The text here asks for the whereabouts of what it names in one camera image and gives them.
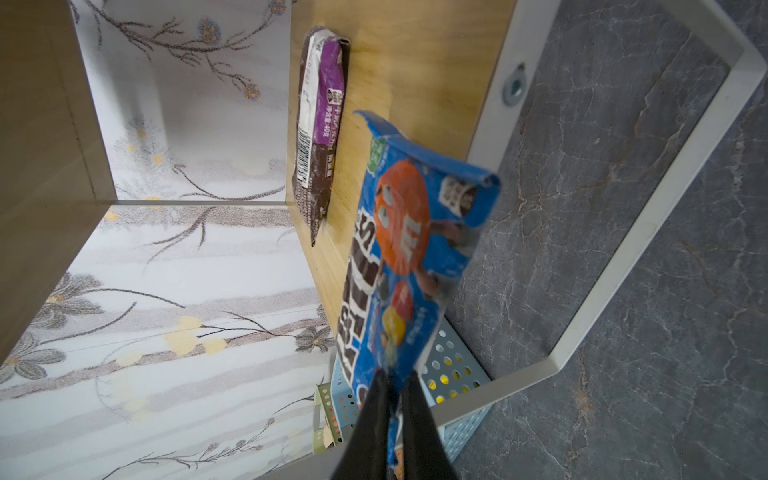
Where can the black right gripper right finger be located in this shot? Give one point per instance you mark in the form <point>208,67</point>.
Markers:
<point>423,453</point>

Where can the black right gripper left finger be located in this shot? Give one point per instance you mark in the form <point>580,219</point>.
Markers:
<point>367,453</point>

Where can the blue m&m candy packet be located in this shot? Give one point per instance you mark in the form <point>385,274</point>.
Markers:
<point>417,225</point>

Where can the green plastic fruit basket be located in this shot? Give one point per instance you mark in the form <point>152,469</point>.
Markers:
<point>323,433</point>

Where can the blue plastic vegetable basket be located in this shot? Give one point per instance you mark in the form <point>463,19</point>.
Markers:
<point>449,371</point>

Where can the purple brown chocolate packet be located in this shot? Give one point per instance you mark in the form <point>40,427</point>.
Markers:
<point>321,99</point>

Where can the white wire wooden shelf rack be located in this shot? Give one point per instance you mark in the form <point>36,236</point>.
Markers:
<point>460,71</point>

